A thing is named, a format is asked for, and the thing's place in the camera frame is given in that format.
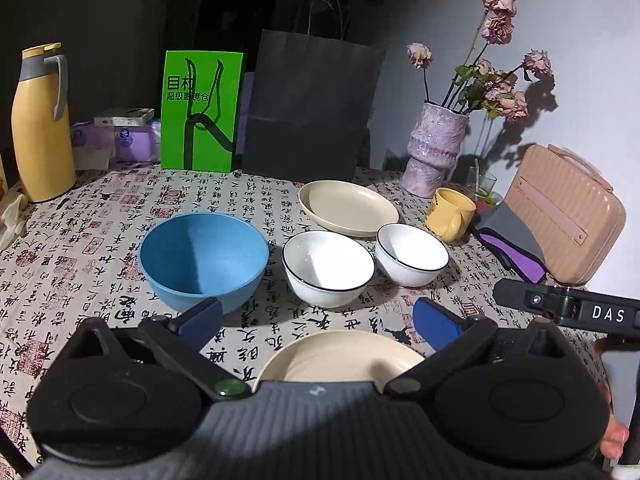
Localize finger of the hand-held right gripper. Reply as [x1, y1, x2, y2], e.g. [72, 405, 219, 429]
[492, 279, 576, 326]

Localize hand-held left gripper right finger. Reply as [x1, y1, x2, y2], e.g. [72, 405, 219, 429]
[384, 297, 576, 402]

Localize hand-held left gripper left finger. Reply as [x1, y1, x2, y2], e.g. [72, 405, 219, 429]
[60, 297, 253, 402]

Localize blue bowl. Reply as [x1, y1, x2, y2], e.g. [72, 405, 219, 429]
[139, 211, 270, 316]

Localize white bowl with black rim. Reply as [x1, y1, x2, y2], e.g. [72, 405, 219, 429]
[375, 223, 450, 288]
[281, 230, 376, 308]

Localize cream plate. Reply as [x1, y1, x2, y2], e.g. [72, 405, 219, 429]
[298, 180, 401, 239]
[252, 331, 426, 393]

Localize person's right hand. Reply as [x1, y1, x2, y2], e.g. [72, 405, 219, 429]
[601, 421, 632, 462]

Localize grey and purple pouch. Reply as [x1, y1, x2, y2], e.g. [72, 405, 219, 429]
[472, 204, 551, 283]

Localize small pink suitcase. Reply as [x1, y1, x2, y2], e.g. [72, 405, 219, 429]
[502, 143, 627, 286]

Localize yellow mug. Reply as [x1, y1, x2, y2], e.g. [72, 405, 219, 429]
[425, 187, 477, 243]

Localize clear glass cup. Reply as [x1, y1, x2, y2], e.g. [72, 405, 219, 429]
[465, 157, 499, 206]

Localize green paper bag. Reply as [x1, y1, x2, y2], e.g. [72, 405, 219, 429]
[160, 50, 248, 172]

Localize purple tissue pack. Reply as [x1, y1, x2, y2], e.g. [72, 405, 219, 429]
[70, 120, 162, 163]

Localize white tissue sheet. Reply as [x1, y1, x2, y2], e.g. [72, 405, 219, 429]
[74, 140, 113, 171]

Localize white rubber glove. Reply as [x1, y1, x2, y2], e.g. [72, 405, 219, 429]
[0, 192, 28, 248]

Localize small white box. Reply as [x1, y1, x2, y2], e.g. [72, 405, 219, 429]
[94, 107, 156, 127]

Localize black paper bag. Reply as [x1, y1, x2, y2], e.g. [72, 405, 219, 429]
[241, 0, 388, 183]

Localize yellow thermos jug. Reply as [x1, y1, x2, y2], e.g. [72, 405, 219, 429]
[11, 42, 77, 204]

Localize dried pink roses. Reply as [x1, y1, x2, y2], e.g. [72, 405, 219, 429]
[406, 0, 555, 123]

